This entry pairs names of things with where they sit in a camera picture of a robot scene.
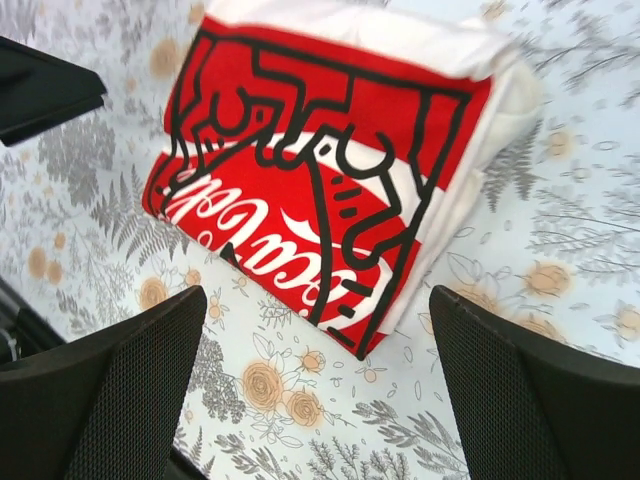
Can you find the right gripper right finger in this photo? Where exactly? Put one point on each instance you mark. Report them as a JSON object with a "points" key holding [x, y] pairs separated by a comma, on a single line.
{"points": [[528, 407]]}

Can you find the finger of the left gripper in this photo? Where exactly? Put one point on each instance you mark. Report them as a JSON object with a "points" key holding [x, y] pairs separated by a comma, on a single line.
{"points": [[40, 92]]}

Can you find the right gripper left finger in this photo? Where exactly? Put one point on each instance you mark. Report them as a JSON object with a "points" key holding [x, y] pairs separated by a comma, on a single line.
{"points": [[105, 406]]}

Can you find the white printed t-shirt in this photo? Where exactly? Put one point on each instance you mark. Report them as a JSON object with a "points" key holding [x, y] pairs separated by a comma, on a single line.
{"points": [[331, 150]]}

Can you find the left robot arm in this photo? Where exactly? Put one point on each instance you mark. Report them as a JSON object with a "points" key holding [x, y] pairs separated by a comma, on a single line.
{"points": [[23, 331]]}

